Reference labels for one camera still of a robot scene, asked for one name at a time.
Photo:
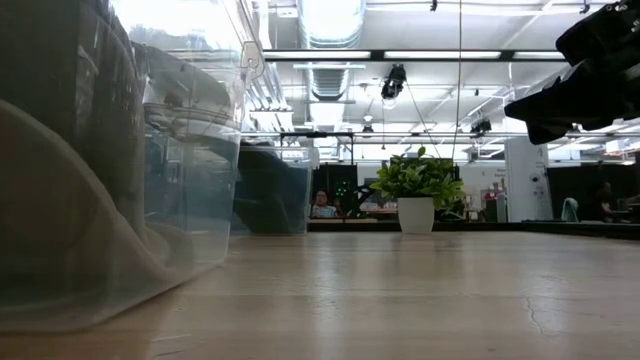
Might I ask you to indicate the black overhead camera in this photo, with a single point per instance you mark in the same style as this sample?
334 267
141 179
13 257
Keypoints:
395 82

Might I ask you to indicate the green plant in white pot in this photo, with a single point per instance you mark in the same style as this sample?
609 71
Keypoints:
416 215

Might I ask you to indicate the pale teal chair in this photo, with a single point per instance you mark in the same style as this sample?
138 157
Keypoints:
570 210

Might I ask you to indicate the dark green fabric hat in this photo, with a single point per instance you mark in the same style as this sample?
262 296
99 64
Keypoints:
265 172
270 215

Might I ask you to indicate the white pillar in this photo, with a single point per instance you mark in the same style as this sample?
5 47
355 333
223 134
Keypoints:
527 180

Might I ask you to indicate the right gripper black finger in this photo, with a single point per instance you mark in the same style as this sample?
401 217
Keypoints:
550 129
545 105

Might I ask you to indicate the silver ventilation duct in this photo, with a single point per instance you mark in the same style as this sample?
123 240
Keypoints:
330 25

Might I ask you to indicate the black aluminium rig frame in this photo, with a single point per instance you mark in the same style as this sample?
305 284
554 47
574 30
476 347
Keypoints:
500 226

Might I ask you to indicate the beige fabric hat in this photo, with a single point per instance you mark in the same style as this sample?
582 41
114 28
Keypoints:
50 225

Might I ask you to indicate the person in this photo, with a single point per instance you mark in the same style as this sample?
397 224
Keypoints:
323 207
606 200

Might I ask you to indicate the clear plastic storage bin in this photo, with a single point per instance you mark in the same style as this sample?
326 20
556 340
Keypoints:
210 200
302 200

